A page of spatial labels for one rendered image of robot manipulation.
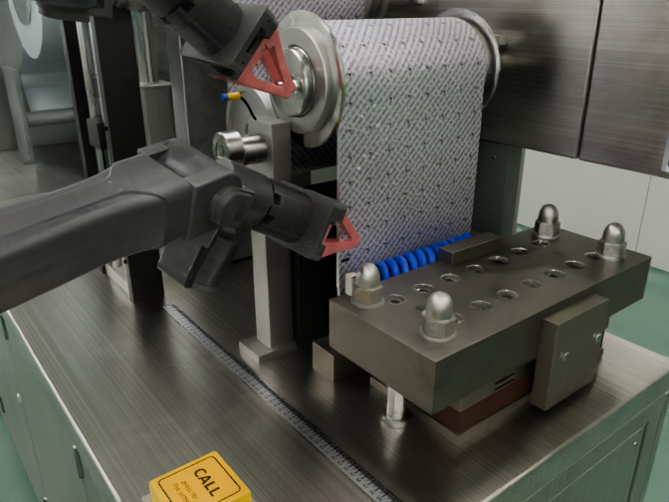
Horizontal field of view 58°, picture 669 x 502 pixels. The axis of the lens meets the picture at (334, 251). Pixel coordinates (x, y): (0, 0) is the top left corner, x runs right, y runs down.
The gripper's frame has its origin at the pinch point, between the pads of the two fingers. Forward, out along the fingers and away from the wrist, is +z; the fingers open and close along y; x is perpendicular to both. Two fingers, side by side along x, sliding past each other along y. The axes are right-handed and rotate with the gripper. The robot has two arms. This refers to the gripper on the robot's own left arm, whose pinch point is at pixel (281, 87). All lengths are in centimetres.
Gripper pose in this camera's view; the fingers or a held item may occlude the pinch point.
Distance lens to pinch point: 66.7
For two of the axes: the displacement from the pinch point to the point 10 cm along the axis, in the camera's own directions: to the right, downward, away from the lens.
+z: 5.8, 4.0, 7.1
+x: 5.1, -8.6, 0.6
